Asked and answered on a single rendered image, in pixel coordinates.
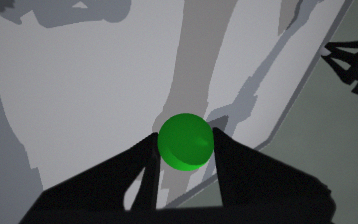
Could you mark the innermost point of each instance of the grey table edge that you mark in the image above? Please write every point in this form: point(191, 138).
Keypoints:
point(295, 95)

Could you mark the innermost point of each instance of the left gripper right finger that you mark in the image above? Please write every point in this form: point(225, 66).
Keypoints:
point(260, 179)

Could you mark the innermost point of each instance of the green ball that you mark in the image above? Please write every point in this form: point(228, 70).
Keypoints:
point(185, 142)

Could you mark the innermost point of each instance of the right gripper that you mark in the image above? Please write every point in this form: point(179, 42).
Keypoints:
point(346, 76)

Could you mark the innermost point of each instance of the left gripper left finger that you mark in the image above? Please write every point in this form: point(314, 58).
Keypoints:
point(103, 186)

